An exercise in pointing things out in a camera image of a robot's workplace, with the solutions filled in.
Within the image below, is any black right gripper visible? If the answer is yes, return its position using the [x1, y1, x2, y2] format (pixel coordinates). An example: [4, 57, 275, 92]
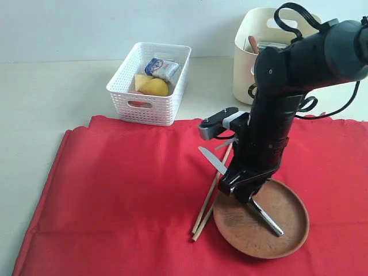
[218, 93, 303, 204]

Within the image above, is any wooden chopstick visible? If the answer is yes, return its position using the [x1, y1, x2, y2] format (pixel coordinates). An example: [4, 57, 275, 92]
[191, 204, 214, 242]
[191, 143, 233, 234]

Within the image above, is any yellow lemon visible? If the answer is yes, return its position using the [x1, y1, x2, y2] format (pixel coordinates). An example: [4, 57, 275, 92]
[139, 78, 169, 97]

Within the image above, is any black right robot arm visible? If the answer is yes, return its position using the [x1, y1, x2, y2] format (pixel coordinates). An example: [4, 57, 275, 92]
[218, 18, 367, 202]

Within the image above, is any red table cloth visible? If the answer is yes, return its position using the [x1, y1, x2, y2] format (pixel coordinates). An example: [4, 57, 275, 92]
[13, 116, 367, 275]

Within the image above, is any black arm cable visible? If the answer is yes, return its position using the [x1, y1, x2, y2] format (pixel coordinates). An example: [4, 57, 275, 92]
[247, 2, 368, 120]

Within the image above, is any cream plastic bin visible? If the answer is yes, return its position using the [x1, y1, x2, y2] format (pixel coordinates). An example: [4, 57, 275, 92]
[233, 7, 324, 105]

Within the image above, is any stainless steel cup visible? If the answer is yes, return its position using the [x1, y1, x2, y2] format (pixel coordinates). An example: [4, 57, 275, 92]
[258, 42, 288, 51]

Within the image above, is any white woven plastic basket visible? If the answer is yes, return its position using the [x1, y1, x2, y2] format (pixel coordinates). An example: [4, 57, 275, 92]
[106, 42, 191, 126]

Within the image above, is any yellow cheese wedge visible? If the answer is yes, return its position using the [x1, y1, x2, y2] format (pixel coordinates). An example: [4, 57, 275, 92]
[135, 74, 152, 91]

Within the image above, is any red sausage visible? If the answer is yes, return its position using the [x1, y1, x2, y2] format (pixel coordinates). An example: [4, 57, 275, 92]
[128, 91, 152, 108]

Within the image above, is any white blue milk carton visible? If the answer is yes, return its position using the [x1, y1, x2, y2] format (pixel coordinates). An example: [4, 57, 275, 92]
[144, 58, 179, 81]

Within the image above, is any brown wooden spoon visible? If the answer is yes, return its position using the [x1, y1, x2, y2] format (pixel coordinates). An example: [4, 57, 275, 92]
[248, 36, 259, 55]

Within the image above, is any silver table knife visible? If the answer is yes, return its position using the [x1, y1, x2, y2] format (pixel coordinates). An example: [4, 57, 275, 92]
[198, 146, 284, 237]

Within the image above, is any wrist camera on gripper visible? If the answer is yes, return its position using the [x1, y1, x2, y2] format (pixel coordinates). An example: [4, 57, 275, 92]
[198, 107, 250, 140]

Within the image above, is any brown wooden plate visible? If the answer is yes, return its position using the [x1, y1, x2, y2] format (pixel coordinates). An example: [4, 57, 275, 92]
[213, 179, 309, 259]

